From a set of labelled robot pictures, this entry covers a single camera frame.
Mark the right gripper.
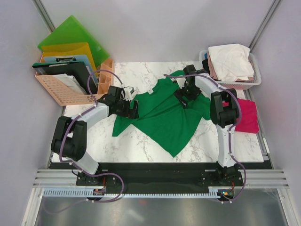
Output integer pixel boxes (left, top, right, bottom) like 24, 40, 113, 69
173, 84, 201, 109

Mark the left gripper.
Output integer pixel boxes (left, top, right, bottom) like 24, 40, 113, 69
115, 97, 138, 120

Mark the green t shirt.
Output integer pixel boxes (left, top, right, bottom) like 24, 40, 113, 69
112, 78, 210, 157

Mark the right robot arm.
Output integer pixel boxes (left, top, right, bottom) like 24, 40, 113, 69
173, 65, 241, 168

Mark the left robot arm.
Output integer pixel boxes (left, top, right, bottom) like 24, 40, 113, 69
51, 86, 139, 185

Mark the black t shirt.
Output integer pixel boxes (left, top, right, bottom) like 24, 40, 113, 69
202, 59, 210, 73

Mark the white laundry basket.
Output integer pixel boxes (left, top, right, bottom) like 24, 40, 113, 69
199, 50, 261, 90

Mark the white t shirt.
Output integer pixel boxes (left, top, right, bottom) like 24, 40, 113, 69
207, 44, 254, 82

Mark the blue clipboard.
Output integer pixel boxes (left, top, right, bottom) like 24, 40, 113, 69
43, 55, 95, 72

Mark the black binder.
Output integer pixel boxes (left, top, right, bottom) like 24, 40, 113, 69
32, 61, 98, 94

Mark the peach file organizer basket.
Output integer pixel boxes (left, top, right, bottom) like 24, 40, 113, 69
35, 59, 114, 106

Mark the pink t shirt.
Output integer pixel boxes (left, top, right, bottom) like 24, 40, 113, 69
207, 55, 254, 82

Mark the red t shirt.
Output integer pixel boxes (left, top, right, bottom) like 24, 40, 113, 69
235, 99, 259, 134

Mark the yellow plastic folder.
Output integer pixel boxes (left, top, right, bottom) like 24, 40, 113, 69
42, 42, 96, 71

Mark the green plastic folder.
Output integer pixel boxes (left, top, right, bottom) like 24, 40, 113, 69
38, 15, 110, 66

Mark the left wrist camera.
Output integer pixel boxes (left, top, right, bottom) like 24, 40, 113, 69
122, 86, 135, 101

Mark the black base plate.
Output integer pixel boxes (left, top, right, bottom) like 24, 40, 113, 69
76, 163, 244, 186

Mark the white cable duct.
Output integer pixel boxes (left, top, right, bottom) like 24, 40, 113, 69
43, 188, 220, 198

